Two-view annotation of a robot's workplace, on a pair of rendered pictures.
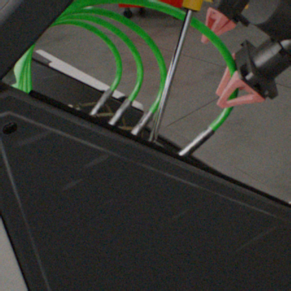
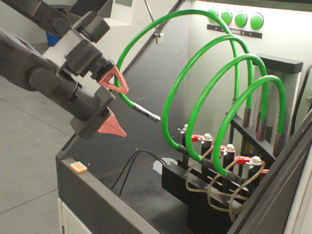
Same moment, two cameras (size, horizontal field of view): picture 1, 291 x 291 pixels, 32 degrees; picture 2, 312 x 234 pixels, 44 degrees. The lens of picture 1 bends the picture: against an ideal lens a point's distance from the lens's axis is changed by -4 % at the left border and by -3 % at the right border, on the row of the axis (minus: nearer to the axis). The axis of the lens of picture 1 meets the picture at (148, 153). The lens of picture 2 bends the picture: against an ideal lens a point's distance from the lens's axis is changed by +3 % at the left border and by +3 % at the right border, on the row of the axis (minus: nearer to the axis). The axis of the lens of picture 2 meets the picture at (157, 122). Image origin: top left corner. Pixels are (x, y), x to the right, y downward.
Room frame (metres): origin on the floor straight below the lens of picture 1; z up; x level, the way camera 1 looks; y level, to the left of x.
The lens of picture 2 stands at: (1.78, -0.19, 1.54)
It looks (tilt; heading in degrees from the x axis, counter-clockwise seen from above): 23 degrees down; 172
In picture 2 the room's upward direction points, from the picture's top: 1 degrees clockwise
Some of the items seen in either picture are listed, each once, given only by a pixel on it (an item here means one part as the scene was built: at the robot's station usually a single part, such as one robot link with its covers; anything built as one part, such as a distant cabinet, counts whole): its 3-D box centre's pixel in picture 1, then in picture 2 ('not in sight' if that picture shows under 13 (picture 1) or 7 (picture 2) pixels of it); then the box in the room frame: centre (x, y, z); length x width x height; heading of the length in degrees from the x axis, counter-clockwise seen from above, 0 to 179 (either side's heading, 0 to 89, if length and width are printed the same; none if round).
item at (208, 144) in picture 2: not in sight; (202, 173); (0.90, 0.07, 1.00); 0.05 x 0.03 x 0.21; 120
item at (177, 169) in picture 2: not in sight; (212, 206); (0.93, 0.10, 0.91); 0.34 x 0.10 x 0.15; 30
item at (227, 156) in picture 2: not in sight; (223, 186); (0.97, 0.11, 1.00); 0.05 x 0.03 x 0.21; 120
